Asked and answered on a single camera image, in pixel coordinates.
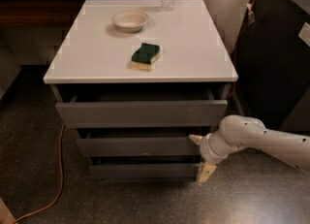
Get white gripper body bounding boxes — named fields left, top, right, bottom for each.
left=200, top=134, right=227, bottom=164

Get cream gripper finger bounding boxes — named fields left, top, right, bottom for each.
left=189, top=135, right=202, bottom=144
left=197, top=162, right=217, bottom=183

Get grey bottom drawer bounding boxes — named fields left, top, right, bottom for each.
left=89, top=155, right=201, bottom=180

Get grey drawer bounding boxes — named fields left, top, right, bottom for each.
left=89, top=155, right=201, bottom=180
left=56, top=100, right=228, bottom=128
left=77, top=127, right=209, bottom=157

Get green and yellow sponge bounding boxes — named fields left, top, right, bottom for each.
left=131, top=43, right=160, bottom=71

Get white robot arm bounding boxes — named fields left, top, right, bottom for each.
left=189, top=115, right=310, bottom=183

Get grey top drawer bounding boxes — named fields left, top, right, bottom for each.
left=56, top=100, right=228, bottom=128

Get grey middle drawer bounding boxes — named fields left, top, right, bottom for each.
left=77, top=127, right=209, bottom=157

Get white top drawer cabinet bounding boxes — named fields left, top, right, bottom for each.
left=43, top=0, right=239, bottom=181

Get white paper bowl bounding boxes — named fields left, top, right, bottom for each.
left=111, top=11, right=148, bottom=33

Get dark wooden bench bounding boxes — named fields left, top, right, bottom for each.
left=0, top=0, right=86, bottom=27

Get orange cable on floor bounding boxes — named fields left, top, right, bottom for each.
left=11, top=123, right=66, bottom=224

